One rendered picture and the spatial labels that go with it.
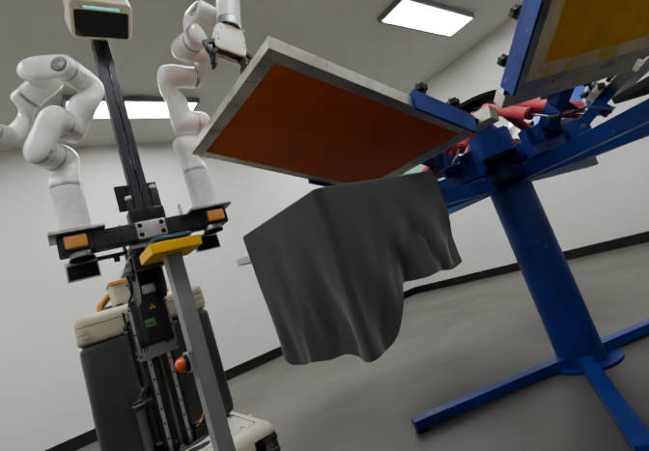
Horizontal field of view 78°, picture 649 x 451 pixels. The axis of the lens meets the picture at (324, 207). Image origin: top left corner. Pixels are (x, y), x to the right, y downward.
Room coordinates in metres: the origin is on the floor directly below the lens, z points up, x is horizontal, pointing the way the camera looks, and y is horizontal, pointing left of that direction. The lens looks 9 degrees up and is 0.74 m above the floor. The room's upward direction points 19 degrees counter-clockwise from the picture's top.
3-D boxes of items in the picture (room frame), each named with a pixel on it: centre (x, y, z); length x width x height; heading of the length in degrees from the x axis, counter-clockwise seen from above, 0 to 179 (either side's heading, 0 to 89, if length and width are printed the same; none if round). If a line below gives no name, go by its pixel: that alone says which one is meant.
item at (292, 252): (1.13, 0.14, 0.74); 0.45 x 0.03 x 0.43; 40
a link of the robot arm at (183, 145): (1.53, 0.43, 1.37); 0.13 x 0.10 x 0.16; 135
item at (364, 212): (1.12, -0.18, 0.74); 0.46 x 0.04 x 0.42; 130
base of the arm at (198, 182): (1.54, 0.45, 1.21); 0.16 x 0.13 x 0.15; 36
